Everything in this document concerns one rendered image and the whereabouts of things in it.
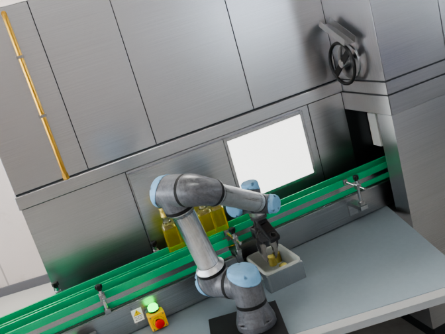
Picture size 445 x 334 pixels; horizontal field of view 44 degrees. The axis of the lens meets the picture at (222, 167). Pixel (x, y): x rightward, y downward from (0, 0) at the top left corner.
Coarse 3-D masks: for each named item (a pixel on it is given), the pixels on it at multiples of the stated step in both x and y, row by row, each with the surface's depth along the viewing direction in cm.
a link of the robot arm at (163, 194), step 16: (160, 176) 197; (176, 176) 191; (160, 192) 192; (176, 208) 193; (192, 208) 196; (176, 224) 199; (192, 224) 198; (192, 240) 200; (208, 240) 204; (192, 256) 206; (208, 256) 204; (208, 272) 206; (208, 288) 209
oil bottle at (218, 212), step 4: (212, 208) 247; (216, 208) 248; (220, 208) 248; (212, 212) 248; (216, 212) 248; (220, 212) 249; (224, 212) 250; (216, 216) 248; (220, 216) 249; (224, 216) 250; (216, 220) 249; (220, 220) 249; (224, 220) 250; (216, 224) 249; (220, 224) 250; (224, 224) 250; (220, 228) 250; (224, 228) 251
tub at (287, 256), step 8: (280, 248) 248; (248, 256) 247; (256, 256) 248; (288, 256) 242; (296, 256) 235; (256, 264) 238; (264, 264) 250; (288, 264) 230; (264, 272) 229; (272, 272) 228
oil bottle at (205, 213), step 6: (198, 210) 248; (204, 210) 246; (210, 210) 247; (204, 216) 246; (210, 216) 247; (204, 222) 247; (210, 222) 248; (204, 228) 248; (210, 228) 248; (216, 228) 249; (210, 234) 249
